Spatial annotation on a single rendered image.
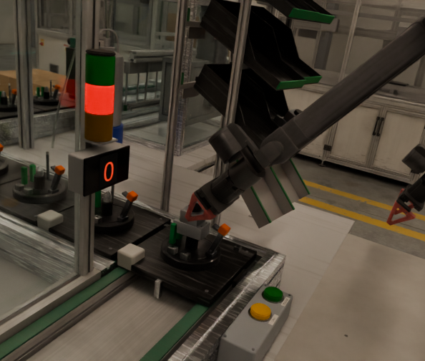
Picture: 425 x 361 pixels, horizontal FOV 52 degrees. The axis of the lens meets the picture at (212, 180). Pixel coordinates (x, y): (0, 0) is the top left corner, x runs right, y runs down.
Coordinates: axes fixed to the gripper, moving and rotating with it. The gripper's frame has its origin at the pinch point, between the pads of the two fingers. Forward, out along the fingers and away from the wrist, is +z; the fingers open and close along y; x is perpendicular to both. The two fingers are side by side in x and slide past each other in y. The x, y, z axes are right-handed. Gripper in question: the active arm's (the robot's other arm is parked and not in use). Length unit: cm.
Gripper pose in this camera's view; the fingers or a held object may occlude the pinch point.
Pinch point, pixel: (194, 213)
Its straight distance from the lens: 97.3
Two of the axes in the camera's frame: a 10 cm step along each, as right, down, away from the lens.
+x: 6.0, 8.0, -0.7
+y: -4.7, 2.8, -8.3
